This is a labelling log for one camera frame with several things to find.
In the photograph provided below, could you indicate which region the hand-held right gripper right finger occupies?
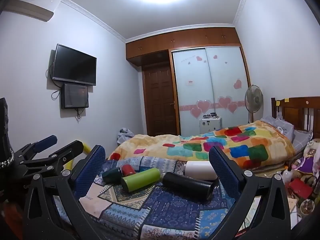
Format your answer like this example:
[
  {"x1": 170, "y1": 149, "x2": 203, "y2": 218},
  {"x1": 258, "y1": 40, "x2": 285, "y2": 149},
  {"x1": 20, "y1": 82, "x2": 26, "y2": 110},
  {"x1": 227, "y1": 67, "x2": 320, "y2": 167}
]
[{"x1": 208, "y1": 146, "x2": 292, "y2": 240}]

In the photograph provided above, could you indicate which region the dark green cup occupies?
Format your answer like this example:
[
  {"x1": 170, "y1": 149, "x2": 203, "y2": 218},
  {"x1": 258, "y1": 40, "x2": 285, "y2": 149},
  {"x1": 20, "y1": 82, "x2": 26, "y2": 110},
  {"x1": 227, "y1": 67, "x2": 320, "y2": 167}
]
[{"x1": 102, "y1": 168, "x2": 123, "y2": 183}]

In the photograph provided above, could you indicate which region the wooden bed headboard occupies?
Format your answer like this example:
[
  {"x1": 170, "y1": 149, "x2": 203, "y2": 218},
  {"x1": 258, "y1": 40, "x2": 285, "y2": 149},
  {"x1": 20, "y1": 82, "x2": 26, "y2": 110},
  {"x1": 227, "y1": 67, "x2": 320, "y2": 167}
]
[{"x1": 271, "y1": 96, "x2": 320, "y2": 139}]

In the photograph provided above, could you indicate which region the purple cloth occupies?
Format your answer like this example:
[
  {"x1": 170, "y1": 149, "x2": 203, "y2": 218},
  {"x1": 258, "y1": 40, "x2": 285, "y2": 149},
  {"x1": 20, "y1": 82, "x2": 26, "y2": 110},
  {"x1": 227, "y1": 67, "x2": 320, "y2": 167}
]
[{"x1": 299, "y1": 156, "x2": 319, "y2": 174}]

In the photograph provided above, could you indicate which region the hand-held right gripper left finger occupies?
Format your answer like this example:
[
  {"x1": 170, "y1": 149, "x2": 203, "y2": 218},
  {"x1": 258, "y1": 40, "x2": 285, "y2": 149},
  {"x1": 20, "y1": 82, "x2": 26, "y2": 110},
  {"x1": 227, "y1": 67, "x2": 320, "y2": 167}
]
[{"x1": 22, "y1": 144, "x2": 107, "y2": 240}]

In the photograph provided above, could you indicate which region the black television cable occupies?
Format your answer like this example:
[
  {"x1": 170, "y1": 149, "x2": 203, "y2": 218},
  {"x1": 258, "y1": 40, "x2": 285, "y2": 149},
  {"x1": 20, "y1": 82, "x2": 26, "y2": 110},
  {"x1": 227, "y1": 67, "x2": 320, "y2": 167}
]
[{"x1": 46, "y1": 64, "x2": 63, "y2": 100}]

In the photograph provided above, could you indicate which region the grey checked pillow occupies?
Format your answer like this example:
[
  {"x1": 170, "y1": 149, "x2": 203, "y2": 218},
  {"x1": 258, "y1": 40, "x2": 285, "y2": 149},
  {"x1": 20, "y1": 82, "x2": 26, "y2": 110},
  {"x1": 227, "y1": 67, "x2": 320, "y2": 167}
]
[{"x1": 291, "y1": 129, "x2": 313, "y2": 153}]

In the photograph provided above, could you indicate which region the colourful patchwork blanket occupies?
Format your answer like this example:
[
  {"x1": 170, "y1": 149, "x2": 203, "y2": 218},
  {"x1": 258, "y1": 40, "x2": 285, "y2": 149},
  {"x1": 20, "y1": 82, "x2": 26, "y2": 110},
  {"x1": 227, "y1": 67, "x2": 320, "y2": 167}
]
[{"x1": 107, "y1": 120, "x2": 295, "y2": 170}]

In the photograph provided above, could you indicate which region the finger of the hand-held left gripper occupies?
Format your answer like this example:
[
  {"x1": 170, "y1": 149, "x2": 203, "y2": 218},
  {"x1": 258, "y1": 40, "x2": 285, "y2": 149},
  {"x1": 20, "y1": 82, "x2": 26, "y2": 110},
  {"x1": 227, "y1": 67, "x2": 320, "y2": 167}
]
[
  {"x1": 19, "y1": 140, "x2": 84, "y2": 178},
  {"x1": 14, "y1": 135, "x2": 58, "y2": 162}
]

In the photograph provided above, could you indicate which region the standing fan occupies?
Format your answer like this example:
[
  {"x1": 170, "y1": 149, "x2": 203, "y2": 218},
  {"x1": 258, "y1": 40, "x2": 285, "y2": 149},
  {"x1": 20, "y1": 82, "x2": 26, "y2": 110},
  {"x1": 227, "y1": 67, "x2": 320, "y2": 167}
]
[{"x1": 244, "y1": 84, "x2": 264, "y2": 124}]

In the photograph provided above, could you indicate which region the small wall-mounted monitor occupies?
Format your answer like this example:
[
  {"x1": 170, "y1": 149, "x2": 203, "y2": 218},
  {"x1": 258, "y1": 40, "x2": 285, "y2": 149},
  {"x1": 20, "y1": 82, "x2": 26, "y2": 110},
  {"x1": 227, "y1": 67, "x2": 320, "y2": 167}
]
[{"x1": 61, "y1": 83, "x2": 90, "y2": 109}]

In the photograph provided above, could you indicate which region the wooden wardrobe with heart stickers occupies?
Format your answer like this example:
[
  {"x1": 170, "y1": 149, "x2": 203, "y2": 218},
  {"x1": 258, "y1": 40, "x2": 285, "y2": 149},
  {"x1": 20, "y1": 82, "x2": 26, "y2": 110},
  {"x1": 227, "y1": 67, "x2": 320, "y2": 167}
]
[{"x1": 126, "y1": 27, "x2": 252, "y2": 137}]

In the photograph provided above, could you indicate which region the brown wooden door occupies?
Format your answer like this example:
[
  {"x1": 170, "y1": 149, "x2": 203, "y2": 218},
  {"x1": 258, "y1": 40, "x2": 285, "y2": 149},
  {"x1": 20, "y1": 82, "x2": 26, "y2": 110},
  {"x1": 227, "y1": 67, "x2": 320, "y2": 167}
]
[{"x1": 142, "y1": 65, "x2": 179, "y2": 137}]

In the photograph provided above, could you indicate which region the blue patterned mat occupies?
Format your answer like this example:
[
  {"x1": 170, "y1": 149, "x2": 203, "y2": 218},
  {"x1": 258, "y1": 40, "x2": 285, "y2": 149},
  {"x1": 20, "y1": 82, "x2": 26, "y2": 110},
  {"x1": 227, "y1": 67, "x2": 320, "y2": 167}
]
[{"x1": 54, "y1": 156, "x2": 238, "y2": 240}]

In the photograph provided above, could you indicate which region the black cup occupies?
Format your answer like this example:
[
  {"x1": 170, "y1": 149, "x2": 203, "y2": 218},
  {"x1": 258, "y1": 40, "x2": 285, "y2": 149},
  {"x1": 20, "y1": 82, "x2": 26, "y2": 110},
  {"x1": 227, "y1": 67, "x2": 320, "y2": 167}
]
[{"x1": 162, "y1": 172, "x2": 218, "y2": 201}]

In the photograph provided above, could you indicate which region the red cup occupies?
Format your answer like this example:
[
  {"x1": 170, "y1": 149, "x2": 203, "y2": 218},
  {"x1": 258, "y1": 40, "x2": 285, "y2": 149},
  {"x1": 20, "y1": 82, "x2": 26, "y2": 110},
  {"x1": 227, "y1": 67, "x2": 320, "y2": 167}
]
[{"x1": 121, "y1": 164, "x2": 137, "y2": 177}]

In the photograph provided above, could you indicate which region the light green cup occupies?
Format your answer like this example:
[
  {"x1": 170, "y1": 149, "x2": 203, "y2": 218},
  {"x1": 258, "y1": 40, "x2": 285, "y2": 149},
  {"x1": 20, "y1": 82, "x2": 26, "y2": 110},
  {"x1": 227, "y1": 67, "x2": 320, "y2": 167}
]
[{"x1": 120, "y1": 167, "x2": 160, "y2": 193}]

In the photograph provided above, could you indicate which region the yellow foam tube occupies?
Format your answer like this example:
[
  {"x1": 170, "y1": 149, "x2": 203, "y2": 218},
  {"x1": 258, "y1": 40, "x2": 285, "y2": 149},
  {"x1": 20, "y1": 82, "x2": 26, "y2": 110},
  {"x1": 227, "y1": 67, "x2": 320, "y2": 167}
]
[{"x1": 65, "y1": 141, "x2": 92, "y2": 172}]

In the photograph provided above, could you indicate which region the grey cloth bundle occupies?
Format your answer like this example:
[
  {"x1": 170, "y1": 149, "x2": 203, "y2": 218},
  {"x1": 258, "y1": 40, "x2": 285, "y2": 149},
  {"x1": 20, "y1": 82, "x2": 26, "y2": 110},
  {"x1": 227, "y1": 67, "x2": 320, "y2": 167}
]
[{"x1": 117, "y1": 129, "x2": 135, "y2": 145}]

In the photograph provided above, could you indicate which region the small white cabinet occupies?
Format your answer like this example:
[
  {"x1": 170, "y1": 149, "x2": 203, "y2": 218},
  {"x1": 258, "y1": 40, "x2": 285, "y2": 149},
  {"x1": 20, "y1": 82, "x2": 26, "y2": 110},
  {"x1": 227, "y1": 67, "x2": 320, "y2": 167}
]
[{"x1": 199, "y1": 117, "x2": 223, "y2": 133}]

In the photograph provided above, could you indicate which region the wall-mounted black television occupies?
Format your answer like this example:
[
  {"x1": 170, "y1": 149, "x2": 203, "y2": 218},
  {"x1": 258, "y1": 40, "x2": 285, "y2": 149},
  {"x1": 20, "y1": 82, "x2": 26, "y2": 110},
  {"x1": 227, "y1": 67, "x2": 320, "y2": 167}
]
[{"x1": 51, "y1": 44, "x2": 97, "y2": 86}]

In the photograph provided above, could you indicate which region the white plastic bottle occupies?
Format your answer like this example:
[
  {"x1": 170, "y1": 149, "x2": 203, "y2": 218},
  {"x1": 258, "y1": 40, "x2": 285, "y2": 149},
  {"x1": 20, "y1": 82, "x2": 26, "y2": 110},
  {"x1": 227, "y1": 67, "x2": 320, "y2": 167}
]
[{"x1": 282, "y1": 169, "x2": 294, "y2": 184}]

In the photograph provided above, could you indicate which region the grey round-print pillow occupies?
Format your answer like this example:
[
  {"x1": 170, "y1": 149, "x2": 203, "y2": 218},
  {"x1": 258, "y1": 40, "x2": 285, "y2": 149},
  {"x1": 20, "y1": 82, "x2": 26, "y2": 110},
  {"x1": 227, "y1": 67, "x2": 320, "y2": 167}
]
[{"x1": 260, "y1": 115, "x2": 295, "y2": 143}]

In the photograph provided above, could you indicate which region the red box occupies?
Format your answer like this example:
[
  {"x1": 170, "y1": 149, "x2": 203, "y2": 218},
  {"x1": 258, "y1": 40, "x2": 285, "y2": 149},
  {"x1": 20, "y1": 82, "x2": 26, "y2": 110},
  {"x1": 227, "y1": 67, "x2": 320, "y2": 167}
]
[{"x1": 287, "y1": 179, "x2": 313, "y2": 201}]

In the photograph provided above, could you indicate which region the white air conditioner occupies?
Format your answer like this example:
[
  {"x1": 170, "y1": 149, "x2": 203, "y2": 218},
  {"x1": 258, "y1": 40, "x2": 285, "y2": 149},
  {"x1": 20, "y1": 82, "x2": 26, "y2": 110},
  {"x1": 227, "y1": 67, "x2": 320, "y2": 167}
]
[{"x1": 4, "y1": 0, "x2": 61, "y2": 22}]

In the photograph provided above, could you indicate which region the white cup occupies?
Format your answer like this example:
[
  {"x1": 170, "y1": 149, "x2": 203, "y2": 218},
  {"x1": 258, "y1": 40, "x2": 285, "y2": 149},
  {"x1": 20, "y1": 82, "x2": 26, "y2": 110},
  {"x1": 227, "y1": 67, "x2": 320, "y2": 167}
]
[{"x1": 184, "y1": 160, "x2": 218, "y2": 181}]

